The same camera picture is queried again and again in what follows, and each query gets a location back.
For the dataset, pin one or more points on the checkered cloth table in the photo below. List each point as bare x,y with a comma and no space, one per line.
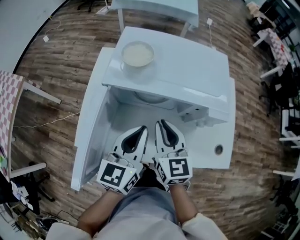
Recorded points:
276,47

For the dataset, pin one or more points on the black office chair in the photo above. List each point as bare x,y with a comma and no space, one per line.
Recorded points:
281,89

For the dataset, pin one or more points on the white bowl of rice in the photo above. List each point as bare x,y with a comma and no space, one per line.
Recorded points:
137,55

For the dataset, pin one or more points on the white floor lamp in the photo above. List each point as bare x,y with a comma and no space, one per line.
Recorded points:
103,10

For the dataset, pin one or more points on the white microwave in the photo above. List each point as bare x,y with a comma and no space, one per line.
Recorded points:
182,61

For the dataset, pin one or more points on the person's cream jacket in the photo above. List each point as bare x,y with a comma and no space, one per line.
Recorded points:
201,227

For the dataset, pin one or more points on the person's grey shirt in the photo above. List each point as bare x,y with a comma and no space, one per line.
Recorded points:
143,211

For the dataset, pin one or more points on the black chair base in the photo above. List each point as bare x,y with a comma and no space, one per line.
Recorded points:
37,185

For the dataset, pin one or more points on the glass turntable plate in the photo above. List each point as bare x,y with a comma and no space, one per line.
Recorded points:
152,98

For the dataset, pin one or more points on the long white table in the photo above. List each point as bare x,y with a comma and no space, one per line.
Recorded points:
159,7

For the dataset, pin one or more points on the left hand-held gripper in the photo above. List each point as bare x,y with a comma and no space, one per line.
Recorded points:
112,174

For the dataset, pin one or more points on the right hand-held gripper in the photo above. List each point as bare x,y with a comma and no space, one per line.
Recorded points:
179,167

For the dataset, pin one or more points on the pink checkered table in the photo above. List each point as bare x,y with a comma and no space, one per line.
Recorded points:
7,105

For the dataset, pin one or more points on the person's left forearm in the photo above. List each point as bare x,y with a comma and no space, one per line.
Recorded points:
98,211

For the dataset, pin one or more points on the green round object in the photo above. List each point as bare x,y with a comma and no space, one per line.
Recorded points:
2,159

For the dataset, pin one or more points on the person's right forearm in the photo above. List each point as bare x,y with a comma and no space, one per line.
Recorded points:
184,204

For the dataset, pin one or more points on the heap of white small boxes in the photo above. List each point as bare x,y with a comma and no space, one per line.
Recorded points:
23,194

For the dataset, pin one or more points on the person's black trouser legs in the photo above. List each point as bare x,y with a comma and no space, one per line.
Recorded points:
150,178

